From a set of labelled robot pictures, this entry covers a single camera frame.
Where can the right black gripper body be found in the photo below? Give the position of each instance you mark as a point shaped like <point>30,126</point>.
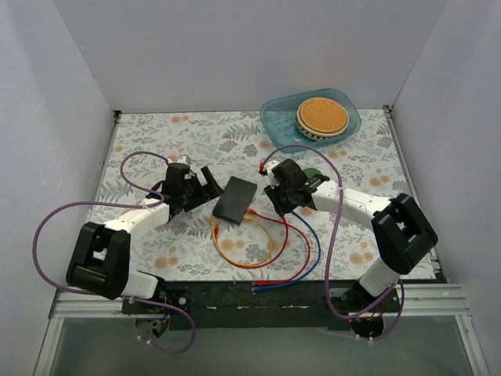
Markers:
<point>283,196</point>

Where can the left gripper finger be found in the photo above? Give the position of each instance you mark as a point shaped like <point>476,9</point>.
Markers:
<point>186,204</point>
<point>210,190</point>

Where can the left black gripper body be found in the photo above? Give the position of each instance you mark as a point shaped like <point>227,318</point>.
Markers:
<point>198,188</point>

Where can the black network switch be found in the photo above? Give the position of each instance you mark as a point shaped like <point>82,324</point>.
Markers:
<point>235,200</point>

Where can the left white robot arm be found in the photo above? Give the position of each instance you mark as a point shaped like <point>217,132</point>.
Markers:
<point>101,261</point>

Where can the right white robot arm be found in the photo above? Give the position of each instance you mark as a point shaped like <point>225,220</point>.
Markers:
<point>403,234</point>

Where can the floral table mat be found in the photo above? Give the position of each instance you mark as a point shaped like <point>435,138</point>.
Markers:
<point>233,144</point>

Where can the woven round coasters stack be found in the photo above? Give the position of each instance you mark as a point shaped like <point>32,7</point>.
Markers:
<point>320,118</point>

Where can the teal plastic container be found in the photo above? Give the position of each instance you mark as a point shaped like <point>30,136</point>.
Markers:
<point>278,117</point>

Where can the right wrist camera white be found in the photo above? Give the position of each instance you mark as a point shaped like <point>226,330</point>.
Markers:
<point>266,169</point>

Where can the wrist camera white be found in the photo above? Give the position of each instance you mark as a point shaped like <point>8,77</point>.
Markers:
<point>183,160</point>
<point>266,169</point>

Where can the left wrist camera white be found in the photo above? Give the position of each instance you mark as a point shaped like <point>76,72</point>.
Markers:
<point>183,160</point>

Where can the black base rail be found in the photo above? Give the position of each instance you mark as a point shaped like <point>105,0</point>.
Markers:
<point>230,304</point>

